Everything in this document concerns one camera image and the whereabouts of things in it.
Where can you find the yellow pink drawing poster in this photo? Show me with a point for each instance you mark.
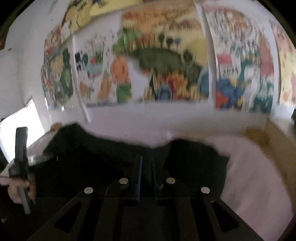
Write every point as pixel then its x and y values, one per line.
pixel 286 57

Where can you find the green hill landscape poster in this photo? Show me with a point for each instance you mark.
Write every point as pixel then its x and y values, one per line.
pixel 167 40

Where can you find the black garment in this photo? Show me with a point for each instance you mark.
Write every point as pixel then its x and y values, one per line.
pixel 79 160

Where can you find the citrus fruit drawing poster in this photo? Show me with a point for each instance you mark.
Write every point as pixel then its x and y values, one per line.
pixel 102 68

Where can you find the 2024 cartoon town poster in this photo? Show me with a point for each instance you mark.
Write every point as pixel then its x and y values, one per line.
pixel 244 64

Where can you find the wooden bed frame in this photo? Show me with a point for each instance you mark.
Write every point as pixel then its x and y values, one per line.
pixel 277 138

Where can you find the green foliage cartoon poster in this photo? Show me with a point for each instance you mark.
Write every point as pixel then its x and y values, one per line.
pixel 56 72

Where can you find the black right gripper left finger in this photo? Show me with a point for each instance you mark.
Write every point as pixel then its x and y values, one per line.
pixel 97 214

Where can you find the pale pink bed sheet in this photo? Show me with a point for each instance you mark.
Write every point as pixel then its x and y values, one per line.
pixel 253 188

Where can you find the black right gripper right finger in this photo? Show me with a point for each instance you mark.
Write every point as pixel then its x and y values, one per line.
pixel 185 214

